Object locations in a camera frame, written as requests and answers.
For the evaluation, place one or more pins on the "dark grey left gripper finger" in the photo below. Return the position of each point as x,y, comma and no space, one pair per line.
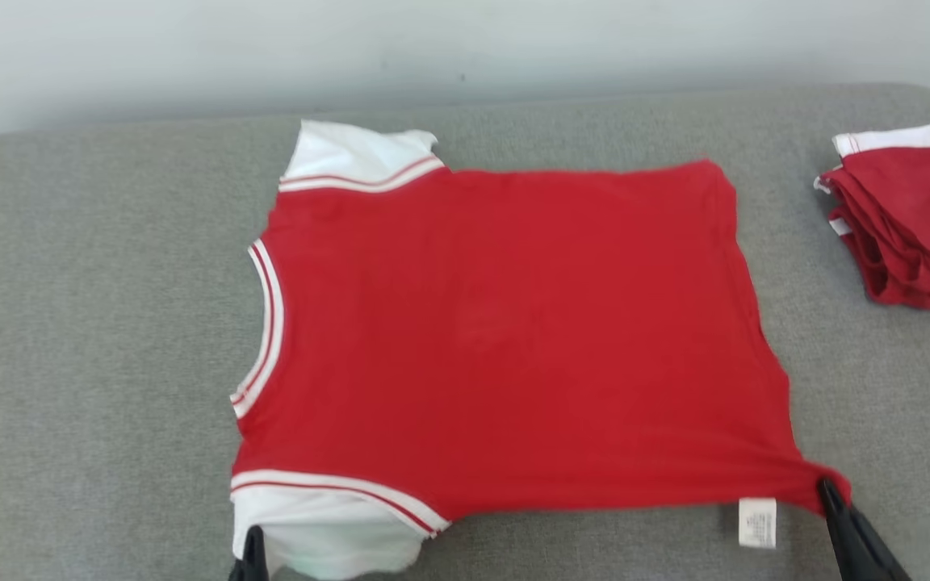
253,557

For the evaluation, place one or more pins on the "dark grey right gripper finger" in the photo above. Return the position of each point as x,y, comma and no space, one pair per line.
856,537

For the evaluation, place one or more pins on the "red shorts with white stripe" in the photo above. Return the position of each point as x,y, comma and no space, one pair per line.
913,226

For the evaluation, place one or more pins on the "red jersey with white sleeves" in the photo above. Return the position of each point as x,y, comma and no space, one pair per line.
513,339

